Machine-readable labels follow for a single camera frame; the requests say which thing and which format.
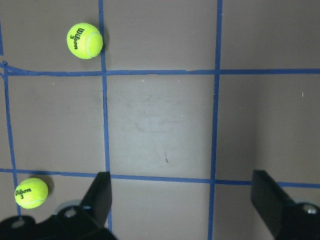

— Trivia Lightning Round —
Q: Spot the wilson tennis ball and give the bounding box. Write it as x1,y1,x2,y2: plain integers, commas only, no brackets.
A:
14,177,49,209
66,22,104,60

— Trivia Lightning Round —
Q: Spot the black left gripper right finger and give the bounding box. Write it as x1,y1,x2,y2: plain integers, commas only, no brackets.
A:
250,170,296,239

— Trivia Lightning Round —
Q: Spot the near Wilson tennis ball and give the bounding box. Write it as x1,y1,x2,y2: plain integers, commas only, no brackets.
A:
66,22,104,60

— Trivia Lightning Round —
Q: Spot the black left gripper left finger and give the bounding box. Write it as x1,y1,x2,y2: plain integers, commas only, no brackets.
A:
80,172,112,227

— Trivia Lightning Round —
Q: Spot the far Wilson tennis ball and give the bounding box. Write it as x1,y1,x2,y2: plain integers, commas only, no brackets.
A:
14,177,49,209

